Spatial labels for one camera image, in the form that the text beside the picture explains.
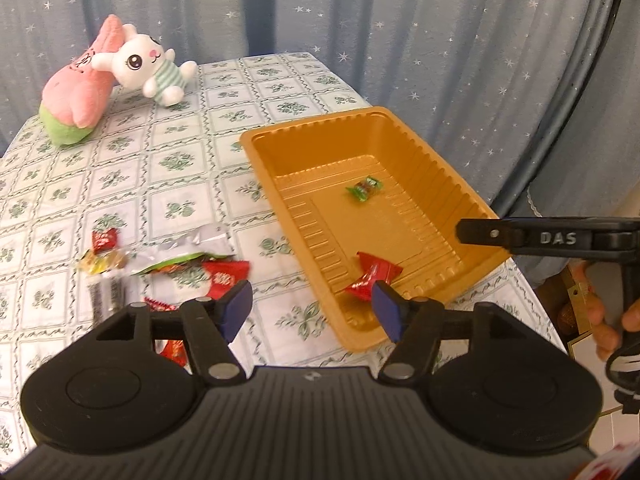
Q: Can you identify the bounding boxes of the silver foil snack packet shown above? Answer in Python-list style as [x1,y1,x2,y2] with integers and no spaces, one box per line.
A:
[150,225,236,261]

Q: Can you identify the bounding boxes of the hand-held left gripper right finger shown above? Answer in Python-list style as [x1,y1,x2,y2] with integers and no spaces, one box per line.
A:
[372,280,551,382]

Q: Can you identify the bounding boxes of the white rabbit plush toy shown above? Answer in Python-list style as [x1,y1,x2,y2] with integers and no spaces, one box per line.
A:
[90,23,198,107]

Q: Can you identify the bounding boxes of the orange plastic tray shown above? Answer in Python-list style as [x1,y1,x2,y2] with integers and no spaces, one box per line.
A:
[239,106,513,352]

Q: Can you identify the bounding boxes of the clear packet of yellow gummies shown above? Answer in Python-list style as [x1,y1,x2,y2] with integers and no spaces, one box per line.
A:
[76,251,130,277]

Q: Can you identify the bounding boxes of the person's right hand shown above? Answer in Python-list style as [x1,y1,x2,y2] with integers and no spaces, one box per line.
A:
[572,260,640,361]

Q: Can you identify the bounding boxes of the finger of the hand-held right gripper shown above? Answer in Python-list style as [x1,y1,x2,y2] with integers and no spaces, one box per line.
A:
[456,217,640,261]

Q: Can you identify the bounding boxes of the green floral tablecloth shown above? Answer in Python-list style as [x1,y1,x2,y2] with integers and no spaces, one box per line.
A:
[0,51,571,466]

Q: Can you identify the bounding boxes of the small red candy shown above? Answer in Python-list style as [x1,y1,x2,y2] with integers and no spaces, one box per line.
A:
[91,227,122,254]

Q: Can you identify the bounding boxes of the red candy with cartoon print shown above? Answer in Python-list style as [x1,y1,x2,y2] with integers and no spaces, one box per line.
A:
[202,259,252,302]

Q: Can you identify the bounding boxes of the pink star plush toy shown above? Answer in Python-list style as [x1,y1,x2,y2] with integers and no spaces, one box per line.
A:
[39,14,126,148]

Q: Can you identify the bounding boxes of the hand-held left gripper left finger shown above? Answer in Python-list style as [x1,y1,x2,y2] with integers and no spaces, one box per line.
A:
[95,280,254,386]

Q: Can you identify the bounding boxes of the green candy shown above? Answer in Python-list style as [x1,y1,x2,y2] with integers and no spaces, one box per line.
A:
[345,175,385,204]

